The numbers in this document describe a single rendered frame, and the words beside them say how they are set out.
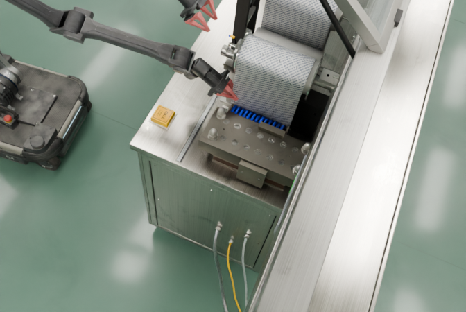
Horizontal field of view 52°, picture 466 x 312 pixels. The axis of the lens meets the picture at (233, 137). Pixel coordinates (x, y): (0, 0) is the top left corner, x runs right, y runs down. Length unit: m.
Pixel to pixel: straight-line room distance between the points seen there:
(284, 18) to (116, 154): 1.49
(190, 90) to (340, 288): 1.12
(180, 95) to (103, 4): 1.77
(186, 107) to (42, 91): 1.14
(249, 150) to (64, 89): 1.46
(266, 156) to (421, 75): 0.57
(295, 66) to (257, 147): 0.32
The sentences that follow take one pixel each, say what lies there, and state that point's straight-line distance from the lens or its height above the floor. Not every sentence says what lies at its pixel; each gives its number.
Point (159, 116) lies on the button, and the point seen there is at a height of 0.92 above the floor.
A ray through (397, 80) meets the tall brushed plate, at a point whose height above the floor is 1.44.
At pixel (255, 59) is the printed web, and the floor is 1.29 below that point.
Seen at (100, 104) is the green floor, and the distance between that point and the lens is 3.06.
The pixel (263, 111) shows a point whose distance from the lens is 1.75.
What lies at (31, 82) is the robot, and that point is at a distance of 2.94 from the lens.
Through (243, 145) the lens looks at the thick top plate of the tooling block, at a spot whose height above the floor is 1.03.
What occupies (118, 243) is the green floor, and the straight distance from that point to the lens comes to 2.64.
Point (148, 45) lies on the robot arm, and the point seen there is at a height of 1.23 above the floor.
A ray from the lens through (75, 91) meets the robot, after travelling 2.84.
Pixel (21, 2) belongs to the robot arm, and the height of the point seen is 1.33.
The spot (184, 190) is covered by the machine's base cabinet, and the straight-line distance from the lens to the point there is 1.97.
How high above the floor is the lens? 2.49
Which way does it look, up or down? 59 degrees down
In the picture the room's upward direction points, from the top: 10 degrees clockwise
